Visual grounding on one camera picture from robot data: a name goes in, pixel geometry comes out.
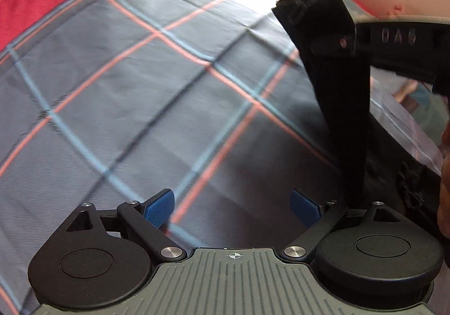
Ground black pants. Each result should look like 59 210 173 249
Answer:
274 0 442 234

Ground person's right hand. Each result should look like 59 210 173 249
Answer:
435 121 450 266

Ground teal patchwork blanket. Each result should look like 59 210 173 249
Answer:
371 67 449 146

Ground plaid purple bedsheet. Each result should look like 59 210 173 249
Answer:
0 0 450 315

